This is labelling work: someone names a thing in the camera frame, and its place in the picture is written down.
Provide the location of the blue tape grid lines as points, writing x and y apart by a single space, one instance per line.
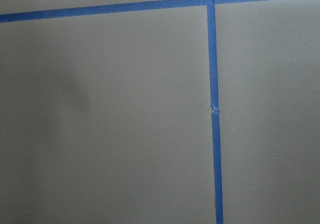
212 52

